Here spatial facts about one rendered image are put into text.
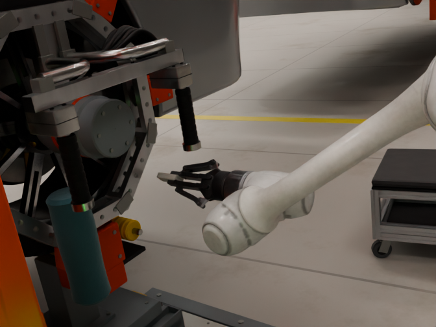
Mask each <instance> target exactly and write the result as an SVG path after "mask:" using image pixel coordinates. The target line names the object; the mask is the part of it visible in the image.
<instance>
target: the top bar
mask: <svg viewBox="0 0 436 327"><path fill-rule="evenodd" d="M183 61H184V53H183V49H175V51H173V52H170V53H164V54H155V55H152V56H148V57H146V58H142V59H140V60H136V61H133V62H130V63H127V64H123V65H121V66H117V67H113V68H111V69H107V70H104V71H101V72H98V73H95V74H92V75H88V76H86V77H82V78H79V79H76V80H72V81H69V82H66V83H63V84H59V85H57V86H55V90H51V91H48V92H45V93H31V94H28V95H24V96H23V97H21V100H22V103H23V107H24V110H25V112H30V113H37V112H40V111H42V110H46V109H48V108H52V107H54V106H57V105H59V104H63V103H66V102H68V101H72V100H74V99H78V98H80V97H83V96H85V95H89V94H91V93H95V92H97V91H100V90H103V89H106V88H109V87H112V86H115V85H117V84H120V83H123V82H126V81H128V80H132V79H135V78H138V77H141V76H143V75H146V74H149V73H152V72H155V71H158V70H160V69H163V68H166V67H169V66H172V65H175V64H178V63H181V62H183Z"/></svg>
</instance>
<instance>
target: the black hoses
mask: <svg viewBox="0 0 436 327"><path fill-rule="evenodd" d="M154 40H157V37H156V36H155V35H154V34H153V33H151V32H150V31H148V30H147V29H142V28H139V29H138V28H134V27H132V26H130V25H123V26H121V27H119V28H118V29H114V30H113V31H112V32H111V33H110V34H109V35H108V37H107V39H106V40H105V42H104V45H103V47H102V49H101V50H110V49H120V48H125V47H126V46H127V45H128V44H129V43H130V42H132V43H133V44H134V45H139V44H143V43H147V42H151V41H154ZM156 54H158V52H156V53H153V54H148V55H146V56H142V57H139V58H136V60H140V59H142V58H146V57H148V56H152V55H156ZM113 67H115V65H114V62H102V63H90V72H101V71H104V70H107V69H111V68H113Z"/></svg>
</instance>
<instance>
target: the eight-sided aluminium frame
mask: <svg viewBox="0 0 436 327"><path fill-rule="evenodd" d="M92 8H93V6H92V5H89V4H88V3H87V2H86V1H85V0H65V1H57V2H55V3H50V4H46V5H39V6H32V7H28V8H20V9H17V10H9V11H2V12H0V52H1V49H2V47H3V45H4V43H5V41H6V39H7V37H8V35H9V33H10V32H14V31H17V30H23V29H29V28H32V26H33V25H39V24H43V25H48V24H52V23H54V21H58V20H61V19H64V21H67V20H68V21H69V22H70V23H71V24H72V25H73V26H74V27H76V28H77V29H78V30H79V31H81V33H83V34H84V35H85V36H86V37H88V38H89V39H90V40H91V41H92V42H93V43H95V44H96V45H97V46H98V47H100V48H101V49H102V47H103V45H104V42H105V40H106V39H107V37H108V35H109V34H110V33H111V32H112V31H113V30H114V29H116V28H115V27H114V26H112V25H111V24H110V23H109V22H108V21H107V20H106V19H104V18H103V17H102V16H101V15H99V14H98V13H96V12H94V11H93V10H92ZM122 86H123V92H124V96H125V101H126V104H127V105H128V106H129V108H130V109H131V110H132V113H133V115H134V119H135V124H136V131H135V135H134V140H133V142H132V145H131V146H130V148H129V149H128V151H127V152H126V153H124V154H123V155H122V157H121V159H120V161H119V164H118V166H117V169H116V171H115V174H114V177H113V179H112V182H111V184H110V187H109V189H108V192H107V194H106V195H105V196H104V197H102V198H100V199H98V200H96V201H95V206H94V207H93V208H92V209H91V210H92V213H93V216H94V219H95V224H96V227H97V228H98V227H100V226H101V225H103V224H104V223H107V222H108V221H110V220H111V219H113V218H115V217H117V216H118V215H122V214H123V213H124V212H125V211H127V210H128V209H129V208H130V204H131V203H132V201H133V200H134V199H133V197H134V194H135V192H136V189H137V187H138V184H139V181H140V179H141V176H142V174H143V171H144V168H145V166H146V163H147V160H148V158H149V155H150V153H151V151H152V147H153V145H154V144H155V143H156V137H157V135H158V131H157V123H156V121H155V117H154V110H153V107H152V100H151V93H150V89H149V83H148V79H147V75H143V76H141V77H138V78H135V79H132V80H128V81H126V82H123V83H122ZM10 210H11V212H12V216H13V219H14V223H15V226H16V230H17V232H18V234H21V235H23V236H26V237H29V238H31V239H34V240H36V241H37V242H39V243H43V244H46V245H49V246H52V247H56V248H58V245H57V242H56V238H55V233H54V230H53V226H52V225H48V224H46V223H43V222H41V221H39V220H37V219H34V218H32V217H29V216H28V215H25V214H23V213H20V212H17V211H16V210H13V209H10Z"/></svg>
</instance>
